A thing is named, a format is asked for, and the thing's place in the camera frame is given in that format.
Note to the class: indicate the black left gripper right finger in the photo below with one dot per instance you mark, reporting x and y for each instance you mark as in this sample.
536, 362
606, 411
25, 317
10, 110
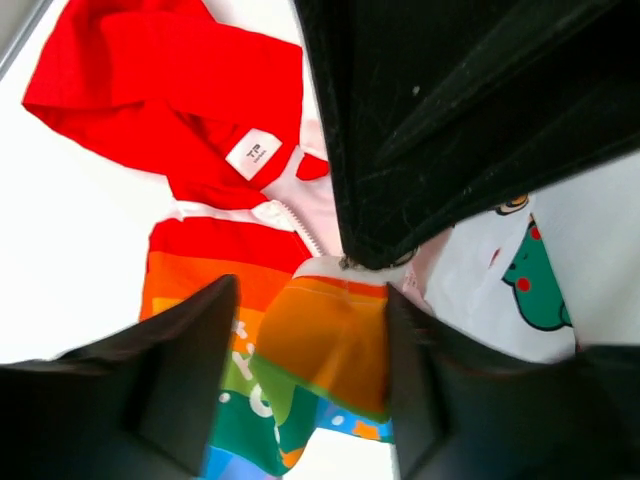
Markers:
461, 410

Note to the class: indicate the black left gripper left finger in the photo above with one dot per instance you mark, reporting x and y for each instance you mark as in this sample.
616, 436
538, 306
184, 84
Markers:
139, 404

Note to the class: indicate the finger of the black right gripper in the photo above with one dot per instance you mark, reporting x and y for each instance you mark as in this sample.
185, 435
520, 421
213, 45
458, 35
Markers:
435, 111

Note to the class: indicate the rainbow white red kids jacket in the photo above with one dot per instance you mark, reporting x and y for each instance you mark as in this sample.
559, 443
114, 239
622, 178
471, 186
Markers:
228, 114

